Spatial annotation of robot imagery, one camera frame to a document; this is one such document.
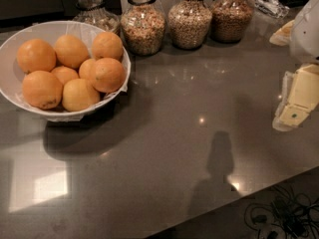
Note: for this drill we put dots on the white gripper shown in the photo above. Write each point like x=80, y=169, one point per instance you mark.
x=306, y=37

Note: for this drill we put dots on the pale bread-like object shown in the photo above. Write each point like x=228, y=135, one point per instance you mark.
x=282, y=36

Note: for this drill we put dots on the clear plastic bag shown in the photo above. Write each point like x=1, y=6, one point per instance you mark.
x=272, y=8

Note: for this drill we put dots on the glass jar brown grains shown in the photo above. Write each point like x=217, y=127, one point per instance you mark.
x=230, y=19

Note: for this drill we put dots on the glass jar light grains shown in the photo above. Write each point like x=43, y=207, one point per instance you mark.
x=188, y=23

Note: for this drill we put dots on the glass jar mixed grains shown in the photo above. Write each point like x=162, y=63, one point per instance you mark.
x=143, y=27

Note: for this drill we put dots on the orange right front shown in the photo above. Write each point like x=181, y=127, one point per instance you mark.
x=107, y=75

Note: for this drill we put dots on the orange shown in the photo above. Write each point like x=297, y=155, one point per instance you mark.
x=86, y=68
x=36, y=55
x=78, y=95
x=42, y=90
x=71, y=51
x=107, y=75
x=107, y=45

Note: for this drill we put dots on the orange top right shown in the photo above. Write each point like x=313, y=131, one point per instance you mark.
x=107, y=45

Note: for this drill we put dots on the orange center behind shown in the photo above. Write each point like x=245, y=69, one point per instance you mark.
x=86, y=68

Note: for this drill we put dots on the orange bottom middle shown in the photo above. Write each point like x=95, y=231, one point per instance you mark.
x=78, y=95

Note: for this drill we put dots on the glass jar far left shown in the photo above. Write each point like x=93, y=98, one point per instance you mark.
x=93, y=12

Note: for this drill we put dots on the orange top middle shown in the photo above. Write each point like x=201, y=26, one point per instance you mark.
x=71, y=51

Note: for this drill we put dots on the orange center small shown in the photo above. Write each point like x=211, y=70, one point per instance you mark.
x=65, y=74

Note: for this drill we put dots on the orange bottom left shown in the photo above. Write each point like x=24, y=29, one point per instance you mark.
x=42, y=90

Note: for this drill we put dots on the orange top left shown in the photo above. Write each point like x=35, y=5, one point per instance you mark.
x=36, y=55

